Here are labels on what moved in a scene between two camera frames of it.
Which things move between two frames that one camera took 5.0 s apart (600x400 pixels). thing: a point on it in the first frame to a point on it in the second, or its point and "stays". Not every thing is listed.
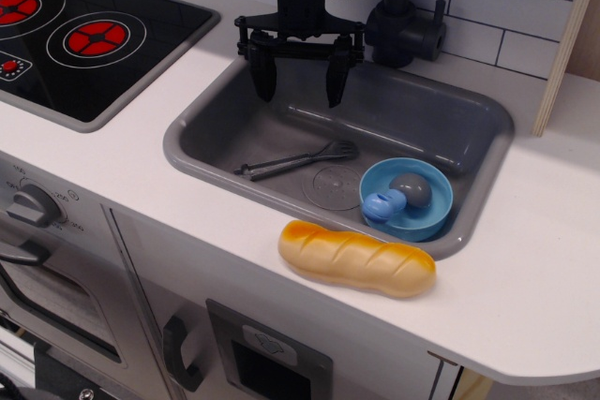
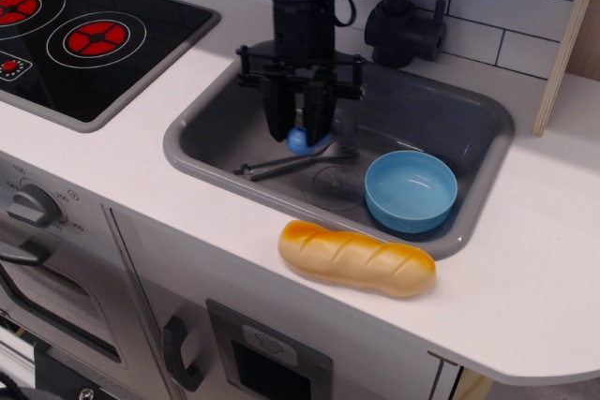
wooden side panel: (577, 50) stays
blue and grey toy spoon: (405, 189) to (296, 137)
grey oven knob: (34, 205) stays
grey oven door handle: (33, 254) stays
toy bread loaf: (354, 262) stays
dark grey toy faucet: (396, 31) stays
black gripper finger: (261, 54) to (279, 97)
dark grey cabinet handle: (189, 377) stays
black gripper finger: (338, 69) to (319, 111)
